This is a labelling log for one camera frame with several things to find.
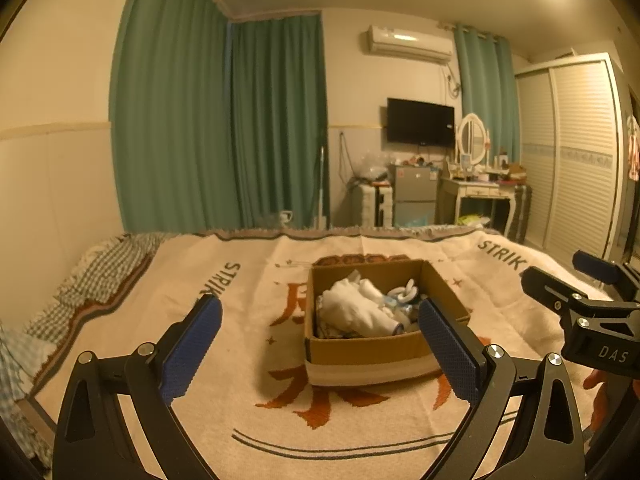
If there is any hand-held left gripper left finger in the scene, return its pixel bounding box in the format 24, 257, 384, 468
52, 294, 223, 480

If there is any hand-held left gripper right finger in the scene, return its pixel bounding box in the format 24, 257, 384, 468
417, 297, 586, 480

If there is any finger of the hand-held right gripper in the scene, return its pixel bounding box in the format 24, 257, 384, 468
571, 249, 640, 303
520, 265, 593, 328

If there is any white and blue ring toy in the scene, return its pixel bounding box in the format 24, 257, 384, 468
384, 279, 420, 312

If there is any brown cardboard box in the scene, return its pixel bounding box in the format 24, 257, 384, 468
303, 259, 472, 387

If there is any white socks bundle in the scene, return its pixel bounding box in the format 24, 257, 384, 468
320, 280, 398, 337

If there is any white soft cloth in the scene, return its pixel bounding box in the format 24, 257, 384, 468
346, 270, 385, 301

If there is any person's right hand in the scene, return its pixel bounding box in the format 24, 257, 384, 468
584, 367, 610, 432

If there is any dark suitcase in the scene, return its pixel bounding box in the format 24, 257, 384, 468
510, 185, 534, 244

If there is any cream printed blanket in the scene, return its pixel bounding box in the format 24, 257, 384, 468
27, 225, 616, 480

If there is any white slatted wardrobe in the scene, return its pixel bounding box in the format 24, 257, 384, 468
515, 52, 632, 264

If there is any green checkered bedsheet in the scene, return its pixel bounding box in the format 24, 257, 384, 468
22, 232, 177, 351

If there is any hanging pink garment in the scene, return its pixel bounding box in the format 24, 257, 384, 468
625, 115, 640, 183

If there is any grey mini fridge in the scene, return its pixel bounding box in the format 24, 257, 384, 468
388, 164, 441, 228

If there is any white oval vanity mirror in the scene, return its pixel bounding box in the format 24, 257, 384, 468
456, 112, 491, 167

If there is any white suitcase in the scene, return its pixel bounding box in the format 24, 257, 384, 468
350, 182, 394, 228

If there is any light blue checkered cloth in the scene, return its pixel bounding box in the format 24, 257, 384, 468
0, 322, 56, 471

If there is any narrow green curtain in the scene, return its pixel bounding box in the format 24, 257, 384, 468
452, 22, 522, 221

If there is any clear plastic bag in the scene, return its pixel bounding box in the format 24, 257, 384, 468
352, 151, 390, 184

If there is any white mop pole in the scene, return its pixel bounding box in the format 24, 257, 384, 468
315, 145, 329, 228

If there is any wide green curtain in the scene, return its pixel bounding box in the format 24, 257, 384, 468
109, 0, 234, 236

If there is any white air conditioner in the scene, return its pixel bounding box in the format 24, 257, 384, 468
366, 24, 455, 65

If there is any black wall television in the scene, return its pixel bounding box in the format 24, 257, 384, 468
386, 98, 456, 149

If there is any wall power cable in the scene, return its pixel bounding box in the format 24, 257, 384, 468
442, 62, 464, 99

